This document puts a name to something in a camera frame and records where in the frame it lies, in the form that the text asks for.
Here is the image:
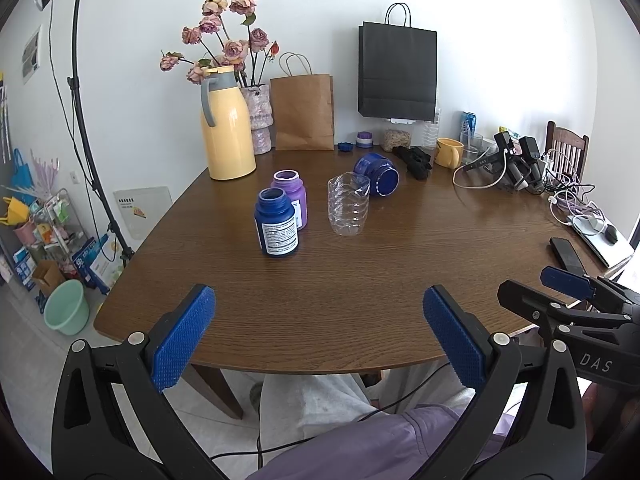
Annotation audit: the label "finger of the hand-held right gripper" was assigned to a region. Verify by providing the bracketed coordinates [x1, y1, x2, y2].
[497, 280, 640, 342]
[540, 266, 640, 312]

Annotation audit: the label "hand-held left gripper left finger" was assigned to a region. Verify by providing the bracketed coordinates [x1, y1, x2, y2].
[51, 284, 236, 480]

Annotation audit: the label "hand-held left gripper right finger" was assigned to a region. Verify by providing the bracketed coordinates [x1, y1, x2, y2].
[422, 285, 588, 480]

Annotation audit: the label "clear plastic cup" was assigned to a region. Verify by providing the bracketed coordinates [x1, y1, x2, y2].
[327, 171, 371, 237]

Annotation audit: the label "black phone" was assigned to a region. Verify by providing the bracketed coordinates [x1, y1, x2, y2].
[550, 237, 586, 278]

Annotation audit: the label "silver laptop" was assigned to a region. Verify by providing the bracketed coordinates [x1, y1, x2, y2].
[570, 220, 635, 268]

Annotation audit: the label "white charger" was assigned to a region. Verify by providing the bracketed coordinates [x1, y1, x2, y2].
[567, 212, 606, 236]

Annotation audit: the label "blue paper ream boxes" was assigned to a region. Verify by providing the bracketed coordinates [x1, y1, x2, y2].
[71, 234, 123, 295]

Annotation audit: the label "green plastic bucket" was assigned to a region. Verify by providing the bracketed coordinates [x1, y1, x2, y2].
[43, 279, 91, 337]

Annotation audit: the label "black hand-held device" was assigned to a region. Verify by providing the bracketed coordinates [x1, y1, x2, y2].
[517, 136, 547, 196]
[462, 131, 522, 190]

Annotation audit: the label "person's purple shirt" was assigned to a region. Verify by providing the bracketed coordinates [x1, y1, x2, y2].
[250, 405, 506, 480]

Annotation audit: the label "white sign board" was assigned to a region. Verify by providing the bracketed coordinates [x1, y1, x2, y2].
[113, 186, 173, 241]

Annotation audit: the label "person's grey trouser legs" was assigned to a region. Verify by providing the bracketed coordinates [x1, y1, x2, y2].
[260, 360, 476, 461]

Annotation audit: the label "wooden chair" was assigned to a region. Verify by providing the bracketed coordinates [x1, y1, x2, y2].
[545, 121, 590, 183]

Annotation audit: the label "blue pill bottle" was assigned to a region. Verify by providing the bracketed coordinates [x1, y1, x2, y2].
[254, 187, 300, 259]

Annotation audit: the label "cardboard box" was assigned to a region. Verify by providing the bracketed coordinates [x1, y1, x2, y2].
[32, 259, 66, 298]

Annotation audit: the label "clear drinking glass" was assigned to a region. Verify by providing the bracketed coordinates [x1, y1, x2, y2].
[460, 131, 484, 165]

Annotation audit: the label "yellow mug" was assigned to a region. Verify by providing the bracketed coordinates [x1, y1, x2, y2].
[434, 137, 466, 169]

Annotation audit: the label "black gloves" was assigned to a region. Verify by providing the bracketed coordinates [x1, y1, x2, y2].
[392, 145, 433, 181]

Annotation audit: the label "purple pill bottle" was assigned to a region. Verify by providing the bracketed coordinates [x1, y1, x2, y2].
[271, 170, 308, 231]

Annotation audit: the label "clear water bottle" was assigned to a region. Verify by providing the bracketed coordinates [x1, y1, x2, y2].
[422, 105, 443, 150]

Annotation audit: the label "glass jar of oats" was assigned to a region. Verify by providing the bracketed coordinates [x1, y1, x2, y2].
[384, 129, 413, 152]

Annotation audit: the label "yellow thermos jug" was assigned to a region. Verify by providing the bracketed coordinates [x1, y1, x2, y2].
[200, 65, 257, 181]

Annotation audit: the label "blue bag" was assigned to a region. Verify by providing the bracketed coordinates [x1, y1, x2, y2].
[11, 149, 36, 192]

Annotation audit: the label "pink textured vase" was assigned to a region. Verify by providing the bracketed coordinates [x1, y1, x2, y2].
[239, 84, 275, 155]

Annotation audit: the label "brown paper bag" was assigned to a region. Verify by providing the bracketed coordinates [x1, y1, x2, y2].
[270, 52, 335, 152]

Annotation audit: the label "black paper bag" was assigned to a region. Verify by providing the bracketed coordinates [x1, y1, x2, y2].
[358, 2, 438, 122]

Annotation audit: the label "black light stand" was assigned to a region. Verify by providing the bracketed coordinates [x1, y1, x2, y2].
[30, 0, 136, 268]

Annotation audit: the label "dried rose bouquet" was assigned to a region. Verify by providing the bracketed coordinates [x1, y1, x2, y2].
[160, 0, 281, 88]

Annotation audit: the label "tangled purple and white cables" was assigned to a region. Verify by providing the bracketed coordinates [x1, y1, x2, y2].
[545, 180, 608, 226]

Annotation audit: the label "black floor cable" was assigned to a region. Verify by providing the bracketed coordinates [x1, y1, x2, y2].
[207, 360, 451, 466]

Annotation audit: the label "white cable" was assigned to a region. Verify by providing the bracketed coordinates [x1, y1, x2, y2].
[452, 152, 503, 191]

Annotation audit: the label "wire storage rack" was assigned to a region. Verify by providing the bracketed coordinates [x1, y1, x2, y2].
[10, 187, 86, 281]

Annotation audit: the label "wall poster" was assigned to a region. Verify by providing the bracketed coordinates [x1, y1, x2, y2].
[21, 25, 42, 85]

